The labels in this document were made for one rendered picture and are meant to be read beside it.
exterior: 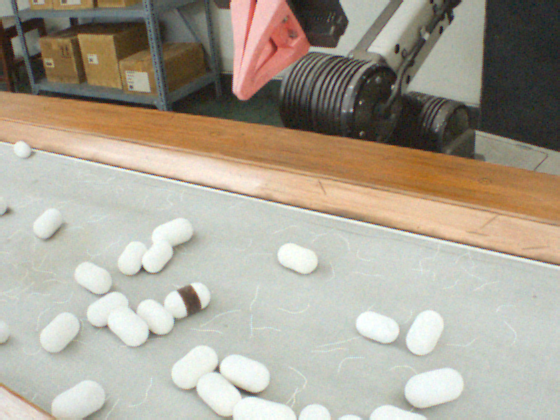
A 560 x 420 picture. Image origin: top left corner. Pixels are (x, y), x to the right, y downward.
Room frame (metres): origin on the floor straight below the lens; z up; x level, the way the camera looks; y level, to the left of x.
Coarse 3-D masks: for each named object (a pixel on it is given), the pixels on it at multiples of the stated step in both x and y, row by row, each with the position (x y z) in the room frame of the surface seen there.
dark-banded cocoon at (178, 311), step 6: (198, 288) 0.35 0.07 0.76; (204, 288) 0.35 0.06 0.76; (174, 294) 0.34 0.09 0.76; (198, 294) 0.34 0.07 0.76; (204, 294) 0.34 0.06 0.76; (168, 300) 0.34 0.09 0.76; (174, 300) 0.33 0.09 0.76; (180, 300) 0.34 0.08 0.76; (204, 300) 0.34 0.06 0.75; (168, 306) 0.33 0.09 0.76; (174, 306) 0.33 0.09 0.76; (180, 306) 0.33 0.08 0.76; (204, 306) 0.34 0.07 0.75; (174, 312) 0.33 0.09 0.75; (180, 312) 0.33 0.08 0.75; (186, 312) 0.33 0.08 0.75
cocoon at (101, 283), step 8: (80, 264) 0.39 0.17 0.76; (88, 264) 0.39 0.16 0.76; (80, 272) 0.38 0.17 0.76; (88, 272) 0.38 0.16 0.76; (96, 272) 0.37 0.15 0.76; (104, 272) 0.38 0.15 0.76; (80, 280) 0.38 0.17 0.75; (88, 280) 0.37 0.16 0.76; (96, 280) 0.37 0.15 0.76; (104, 280) 0.37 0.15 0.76; (88, 288) 0.37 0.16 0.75; (96, 288) 0.37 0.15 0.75; (104, 288) 0.37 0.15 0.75
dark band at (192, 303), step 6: (180, 288) 0.35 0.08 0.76; (186, 288) 0.35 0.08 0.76; (192, 288) 0.35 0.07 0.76; (180, 294) 0.34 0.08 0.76; (186, 294) 0.34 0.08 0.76; (192, 294) 0.34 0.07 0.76; (186, 300) 0.34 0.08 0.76; (192, 300) 0.34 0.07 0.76; (198, 300) 0.34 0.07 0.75; (186, 306) 0.33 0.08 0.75; (192, 306) 0.33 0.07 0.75; (198, 306) 0.34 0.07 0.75; (192, 312) 0.34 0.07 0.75
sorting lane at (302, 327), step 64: (0, 192) 0.58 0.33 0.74; (64, 192) 0.56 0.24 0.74; (128, 192) 0.55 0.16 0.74; (192, 192) 0.53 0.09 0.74; (0, 256) 0.44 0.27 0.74; (64, 256) 0.43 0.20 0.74; (192, 256) 0.42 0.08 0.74; (256, 256) 0.41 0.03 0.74; (320, 256) 0.40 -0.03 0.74; (384, 256) 0.39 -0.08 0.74; (448, 256) 0.38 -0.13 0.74; (512, 256) 0.37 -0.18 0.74; (0, 320) 0.35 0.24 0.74; (192, 320) 0.33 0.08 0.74; (256, 320) 0.33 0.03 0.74; (320, 320) 0.32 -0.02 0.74; (448, 320) 0.30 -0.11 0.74; (512, 320) 0.29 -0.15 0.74; (64, 384) 0.27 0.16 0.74; (128, 384) 0.27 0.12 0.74; (320, 384) 0.26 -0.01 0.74; (384, 384) 0.25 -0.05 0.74; (512, 384) 0.24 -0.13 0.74
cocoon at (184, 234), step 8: (168, 224) 0.44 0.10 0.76; (176, 224) 0.44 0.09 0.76; (184, 224) 0.44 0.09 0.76; (160, 232) 0.43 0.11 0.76; (168, 232) 0.43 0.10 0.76; (176, 232) 0.43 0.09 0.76; (184, 232) 0.43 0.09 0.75; (192, 232) 0.44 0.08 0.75; (160, 240) 0.42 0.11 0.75; (168, 240) 0.43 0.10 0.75; (176, 240) 0.43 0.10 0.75; (184, 240) 0.43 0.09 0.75
